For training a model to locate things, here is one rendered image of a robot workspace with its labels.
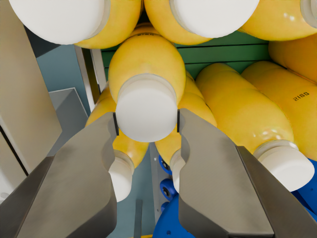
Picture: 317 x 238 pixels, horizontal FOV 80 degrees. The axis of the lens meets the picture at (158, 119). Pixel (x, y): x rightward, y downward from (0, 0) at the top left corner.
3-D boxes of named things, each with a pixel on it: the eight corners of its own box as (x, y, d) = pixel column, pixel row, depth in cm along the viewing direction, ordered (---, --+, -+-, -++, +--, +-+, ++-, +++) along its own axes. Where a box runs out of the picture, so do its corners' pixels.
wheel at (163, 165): (173, 182, 33) (181, 175, 34) (173, 162, 30) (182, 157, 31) (156, 167, 35) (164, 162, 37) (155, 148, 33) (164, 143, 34)
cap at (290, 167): (245, 161, 17) (254, 177, 15) (287, 135, 15) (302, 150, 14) (265, 182, 18) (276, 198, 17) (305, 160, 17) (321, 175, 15)
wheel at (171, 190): (173, 208, 37) (180, 201, 38) (173, 193, 34) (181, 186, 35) (158, 192, 39) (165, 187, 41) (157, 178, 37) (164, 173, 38)
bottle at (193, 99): (168, 110, 35) (183, 202, 19) (142, 82, 32) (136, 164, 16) (200, 87, 33) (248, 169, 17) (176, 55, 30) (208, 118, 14)
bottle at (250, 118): (185, 83, 32) (221, 163, 16) (220, 52, 30) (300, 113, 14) (210, 108, 35) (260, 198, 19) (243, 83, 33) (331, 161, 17)
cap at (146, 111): (174, 125, 14) (177, 140, 13) (122, 127, 14) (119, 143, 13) (175, 75, 12) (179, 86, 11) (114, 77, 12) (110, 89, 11)
